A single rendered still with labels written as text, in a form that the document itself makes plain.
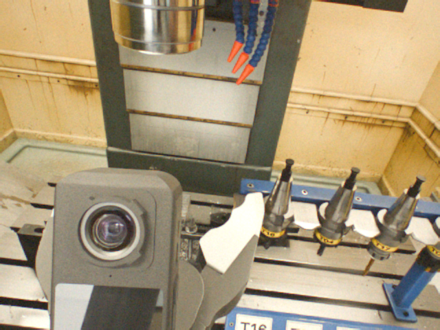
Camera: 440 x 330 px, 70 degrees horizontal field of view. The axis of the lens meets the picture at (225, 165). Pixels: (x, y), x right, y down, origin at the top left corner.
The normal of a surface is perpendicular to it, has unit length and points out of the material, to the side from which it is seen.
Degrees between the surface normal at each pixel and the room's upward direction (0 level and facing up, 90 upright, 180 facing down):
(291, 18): 90
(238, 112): 89
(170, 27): 90
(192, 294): 0
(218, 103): 90
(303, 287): 0
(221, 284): 0
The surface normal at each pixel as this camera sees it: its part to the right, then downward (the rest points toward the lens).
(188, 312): 0.11, -0.81
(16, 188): 0.50, -0.69
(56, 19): -0.07, 0.58
